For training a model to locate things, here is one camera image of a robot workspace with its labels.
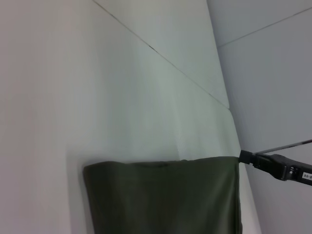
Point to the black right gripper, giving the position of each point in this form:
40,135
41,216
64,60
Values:
296,171

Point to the dark green FREE t-shirt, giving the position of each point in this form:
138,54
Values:
158,197

